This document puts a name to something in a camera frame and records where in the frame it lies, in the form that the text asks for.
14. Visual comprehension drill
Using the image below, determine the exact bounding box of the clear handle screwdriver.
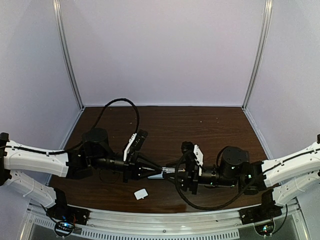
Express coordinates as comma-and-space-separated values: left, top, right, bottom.
162, 167, 185, 174

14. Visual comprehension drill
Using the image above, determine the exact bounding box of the white remote control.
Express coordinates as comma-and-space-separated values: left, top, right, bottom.
147, 173, 165, 180

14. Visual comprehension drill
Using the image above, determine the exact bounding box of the white battery cover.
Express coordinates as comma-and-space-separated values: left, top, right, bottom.
134, 188, 149, 200

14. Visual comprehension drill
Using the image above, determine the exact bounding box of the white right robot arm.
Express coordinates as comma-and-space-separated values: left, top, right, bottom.
162, 140, 320, 211

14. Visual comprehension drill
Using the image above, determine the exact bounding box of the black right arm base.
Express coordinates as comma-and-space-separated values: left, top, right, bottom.
238, 204, 283, 225

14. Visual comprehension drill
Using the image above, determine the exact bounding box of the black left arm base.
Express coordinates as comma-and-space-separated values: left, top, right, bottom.
46, 205, 91, 226

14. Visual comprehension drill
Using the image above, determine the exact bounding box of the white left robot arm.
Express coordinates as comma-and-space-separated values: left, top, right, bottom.
0, 128, 162, 211

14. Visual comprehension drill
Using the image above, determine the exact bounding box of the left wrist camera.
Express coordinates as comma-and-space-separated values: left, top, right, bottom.
123, 129, 148, 162

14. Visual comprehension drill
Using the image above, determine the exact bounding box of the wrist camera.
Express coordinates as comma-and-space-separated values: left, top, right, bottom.
123, 129, 148, 162
181, 141, 204, 177

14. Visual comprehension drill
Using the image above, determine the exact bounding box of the black right camera cable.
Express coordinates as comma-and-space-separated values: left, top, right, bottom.
173, 152, 253, 211

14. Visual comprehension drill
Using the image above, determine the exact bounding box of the black camera cable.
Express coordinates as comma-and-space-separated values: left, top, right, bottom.
173, 152, 253, 211
96, 98, 141, 133

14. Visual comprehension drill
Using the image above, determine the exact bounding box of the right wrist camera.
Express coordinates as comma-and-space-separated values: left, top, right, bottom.
181, 141, 204, 177

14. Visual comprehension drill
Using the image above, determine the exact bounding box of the aluminium front rail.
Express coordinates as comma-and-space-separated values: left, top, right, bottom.
22, 199, 308, 240

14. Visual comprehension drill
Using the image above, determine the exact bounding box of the black left camera cable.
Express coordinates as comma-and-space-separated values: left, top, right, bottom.
96, 98, 141, 133

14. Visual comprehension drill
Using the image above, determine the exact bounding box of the aluminium left floor rail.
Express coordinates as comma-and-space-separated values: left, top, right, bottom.
46, 107, 85, 186

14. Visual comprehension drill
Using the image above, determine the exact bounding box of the aluminium right corner post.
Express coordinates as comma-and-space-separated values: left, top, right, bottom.
242, 0, 273, 111

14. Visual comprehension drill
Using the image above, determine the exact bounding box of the aluminium corner post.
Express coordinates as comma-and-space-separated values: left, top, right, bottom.
52, 0, 84, 110
242, 0, 273, 111

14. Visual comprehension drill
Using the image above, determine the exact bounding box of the aluminium left corner post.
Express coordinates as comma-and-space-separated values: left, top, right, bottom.
52, 0, 84, 110

